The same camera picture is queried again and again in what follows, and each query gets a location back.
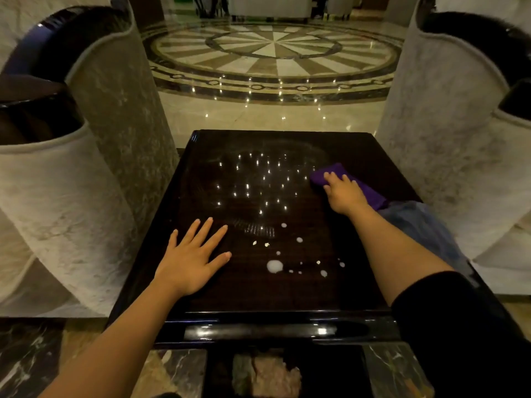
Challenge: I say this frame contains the white sofa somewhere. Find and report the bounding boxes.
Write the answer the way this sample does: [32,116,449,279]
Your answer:
[228,0,314,20]

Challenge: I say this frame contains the purple cleaning cloth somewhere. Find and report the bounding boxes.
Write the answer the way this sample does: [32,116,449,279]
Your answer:
[309,163,390,212]

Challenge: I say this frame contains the dark chair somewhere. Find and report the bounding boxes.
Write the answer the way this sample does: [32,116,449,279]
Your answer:
[192,0,228,18]

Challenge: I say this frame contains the dark glossy wooden table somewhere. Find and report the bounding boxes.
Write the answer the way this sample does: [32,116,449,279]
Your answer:
[106,129,527,349]

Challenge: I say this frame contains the person's right forearm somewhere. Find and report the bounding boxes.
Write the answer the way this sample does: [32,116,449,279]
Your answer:
[348,205,455,307]

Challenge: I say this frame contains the person's left hand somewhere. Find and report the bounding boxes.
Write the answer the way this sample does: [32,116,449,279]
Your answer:
[153,217,232,297]

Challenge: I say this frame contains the white liquid droplets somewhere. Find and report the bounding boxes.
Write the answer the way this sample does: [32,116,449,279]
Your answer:
[251,221,347,280]

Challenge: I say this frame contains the white armchair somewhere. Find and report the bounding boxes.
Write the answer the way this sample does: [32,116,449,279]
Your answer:
[325,0,358,19]

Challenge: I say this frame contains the person's left forearm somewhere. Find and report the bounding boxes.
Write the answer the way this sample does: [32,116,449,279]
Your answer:
[37,277,185,398]

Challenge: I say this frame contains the grey velvet armchair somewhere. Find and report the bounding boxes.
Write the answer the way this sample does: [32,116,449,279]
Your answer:
[375,0,531,295]
[0,0,180,318]

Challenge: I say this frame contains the blue-grey cloth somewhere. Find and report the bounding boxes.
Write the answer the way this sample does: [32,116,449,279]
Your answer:
[378,200,482,287]

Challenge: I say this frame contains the black sleeve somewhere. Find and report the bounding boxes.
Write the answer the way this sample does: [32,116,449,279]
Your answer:
[390,271,531,398]

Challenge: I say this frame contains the person's right hand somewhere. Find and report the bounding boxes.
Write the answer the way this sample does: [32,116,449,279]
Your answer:
[323,172,371,217]

